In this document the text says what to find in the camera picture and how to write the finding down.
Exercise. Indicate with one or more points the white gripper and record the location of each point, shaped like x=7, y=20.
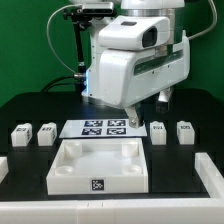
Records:
x=123, y=78

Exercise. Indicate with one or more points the white square tabletop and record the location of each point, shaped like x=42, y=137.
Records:
x=98, y=166

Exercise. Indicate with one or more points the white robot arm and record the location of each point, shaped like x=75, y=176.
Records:
x=172, y=9

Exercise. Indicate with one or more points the white marker sheet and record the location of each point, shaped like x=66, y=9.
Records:
x=100, y=128

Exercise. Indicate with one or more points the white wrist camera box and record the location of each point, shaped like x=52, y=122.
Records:
x=135, y=33

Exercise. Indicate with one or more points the white frame wall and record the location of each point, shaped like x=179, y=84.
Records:
x=208, y=210

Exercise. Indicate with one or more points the black camera on stand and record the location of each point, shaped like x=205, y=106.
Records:
x=81, y=16

